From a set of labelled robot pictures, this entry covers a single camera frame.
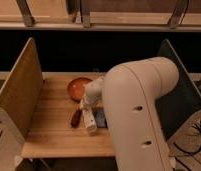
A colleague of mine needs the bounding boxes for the right dark divider panel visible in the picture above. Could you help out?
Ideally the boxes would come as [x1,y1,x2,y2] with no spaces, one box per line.
[156,39,201,140]

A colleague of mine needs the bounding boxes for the wooden upper shelf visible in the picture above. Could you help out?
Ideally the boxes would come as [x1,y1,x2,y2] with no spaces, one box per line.
[0,0,201,32]

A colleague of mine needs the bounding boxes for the white plastic bottle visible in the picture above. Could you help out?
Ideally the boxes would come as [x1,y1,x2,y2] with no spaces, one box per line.
[83,109,97,134]

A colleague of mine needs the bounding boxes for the left wooden divider panel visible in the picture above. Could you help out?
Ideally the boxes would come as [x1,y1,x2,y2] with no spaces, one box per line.
[0,38,43,142]

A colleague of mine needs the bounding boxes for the blue rectangular sponge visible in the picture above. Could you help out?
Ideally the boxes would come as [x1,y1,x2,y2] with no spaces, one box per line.
[95,109,107,128]

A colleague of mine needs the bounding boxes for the orange ceramic bowl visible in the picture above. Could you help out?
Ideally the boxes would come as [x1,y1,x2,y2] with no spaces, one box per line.
[67,77,91,102]

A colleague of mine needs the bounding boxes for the dark red oblong object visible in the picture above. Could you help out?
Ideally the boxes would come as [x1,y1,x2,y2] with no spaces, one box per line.
[71,109,82,128]

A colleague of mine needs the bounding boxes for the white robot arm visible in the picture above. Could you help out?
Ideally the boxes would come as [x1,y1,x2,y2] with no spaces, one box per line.
[80,57,179,171]

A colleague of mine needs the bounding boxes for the black floor cables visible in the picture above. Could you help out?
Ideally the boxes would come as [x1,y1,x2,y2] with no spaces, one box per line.
[173,111,201,171]

